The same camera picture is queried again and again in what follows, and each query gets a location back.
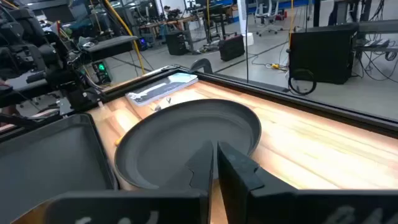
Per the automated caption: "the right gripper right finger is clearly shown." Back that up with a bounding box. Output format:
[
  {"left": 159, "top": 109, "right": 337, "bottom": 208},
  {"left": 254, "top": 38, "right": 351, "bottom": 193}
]
[{"left": 217, "top": 142, "right": 398, "bottom": 224}]

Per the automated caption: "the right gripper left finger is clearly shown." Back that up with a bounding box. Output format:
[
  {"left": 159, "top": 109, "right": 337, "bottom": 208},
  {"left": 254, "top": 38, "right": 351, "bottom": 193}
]
[{"left": 46, "top": 141, "right": 215, "bottom": 224}]

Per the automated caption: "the dark grey round plate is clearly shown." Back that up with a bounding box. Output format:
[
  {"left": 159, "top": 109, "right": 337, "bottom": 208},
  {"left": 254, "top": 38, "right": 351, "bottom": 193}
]
[{"left": 114, "top": 98, "right": 262, "bottom": 190}]

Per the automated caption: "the black plastic tray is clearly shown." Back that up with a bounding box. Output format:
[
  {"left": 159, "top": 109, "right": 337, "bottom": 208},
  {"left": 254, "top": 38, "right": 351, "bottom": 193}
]
[{"left": 0, "top": 113, "right": 119, "bottom": 223}]

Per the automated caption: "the book with waterfall cover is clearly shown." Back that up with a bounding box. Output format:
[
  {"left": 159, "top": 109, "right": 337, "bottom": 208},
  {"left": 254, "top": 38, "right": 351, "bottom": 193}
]
[{"left": 125, "top": 72, "right": 199, "bottom": 108}]

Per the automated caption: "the black table clamp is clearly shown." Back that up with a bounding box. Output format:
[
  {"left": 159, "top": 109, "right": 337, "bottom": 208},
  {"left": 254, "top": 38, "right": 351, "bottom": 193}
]
[{"left": 189, "top": 58, "right": 214, "bottom": 75}]

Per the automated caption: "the black box with green light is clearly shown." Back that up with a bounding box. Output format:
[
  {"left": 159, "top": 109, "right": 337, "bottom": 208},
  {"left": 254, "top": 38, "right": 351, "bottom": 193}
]
[{"left": 91, "top": 60, "right": 112, "bottom": 85}]

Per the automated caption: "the black computer tower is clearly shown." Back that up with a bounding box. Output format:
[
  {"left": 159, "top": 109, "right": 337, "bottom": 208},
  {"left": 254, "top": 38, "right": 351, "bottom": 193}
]
[
  {"left": 164, "top": 30, "right": 188, "bottom": 56},
  {"left": 288, "top": 24, "right": 359, "bottom": 85}
]

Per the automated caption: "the black hard case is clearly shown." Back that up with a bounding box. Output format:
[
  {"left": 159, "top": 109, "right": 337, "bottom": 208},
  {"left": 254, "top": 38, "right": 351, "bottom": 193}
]
[{"left": 218, "top": 34, "right": 246, "bottom": 62}]

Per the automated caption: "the black desk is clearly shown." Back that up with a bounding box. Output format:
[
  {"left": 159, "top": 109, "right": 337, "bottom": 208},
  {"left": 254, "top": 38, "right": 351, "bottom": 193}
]
[{"left": 82, "top": 35, "right": 139, "bottom": 63}]

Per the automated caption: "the wooden workbench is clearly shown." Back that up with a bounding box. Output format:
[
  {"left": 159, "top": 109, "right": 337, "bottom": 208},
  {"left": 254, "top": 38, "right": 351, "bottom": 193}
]
[{"left": 138, "top": 12, "right": 206, "bottom": 54}]

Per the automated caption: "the grey office chair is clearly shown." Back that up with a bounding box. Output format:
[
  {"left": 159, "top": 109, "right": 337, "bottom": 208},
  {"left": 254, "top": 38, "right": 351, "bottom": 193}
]
[{"left": 254, "top": 0, "right": 284, "bottom": 37}]

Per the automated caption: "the white pillar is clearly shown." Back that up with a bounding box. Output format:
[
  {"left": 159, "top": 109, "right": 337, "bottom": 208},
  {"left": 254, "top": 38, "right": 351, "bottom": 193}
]
[{"left": 238, "top": 0, "right": 249, "bottom": 35}]

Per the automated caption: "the grey desk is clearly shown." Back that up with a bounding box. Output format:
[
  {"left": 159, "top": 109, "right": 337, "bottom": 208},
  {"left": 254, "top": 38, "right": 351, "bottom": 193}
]
[{"left": 354, "top": 18, "right": 398, "bottom": 54}]

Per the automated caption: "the black aluminium table frame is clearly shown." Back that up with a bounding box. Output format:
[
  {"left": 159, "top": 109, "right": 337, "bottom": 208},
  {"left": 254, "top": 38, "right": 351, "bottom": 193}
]
[{"left": 0, "top": 63, "right": 398, "bottom": 144}]

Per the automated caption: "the black cable coil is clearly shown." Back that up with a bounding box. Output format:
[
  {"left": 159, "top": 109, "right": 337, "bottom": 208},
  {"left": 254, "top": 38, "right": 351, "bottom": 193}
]
[{"left": 287, "top": 68, "right": 318, "bottom": 96}]

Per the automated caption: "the yellow cable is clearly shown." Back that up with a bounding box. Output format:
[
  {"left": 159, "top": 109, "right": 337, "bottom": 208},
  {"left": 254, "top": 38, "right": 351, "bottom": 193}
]
[
  {"left": 287, "top": 0, "right": 295, "bottom": 49},
  {"left": 104, "top": 0, "right": 146, "bottom": 75}
]

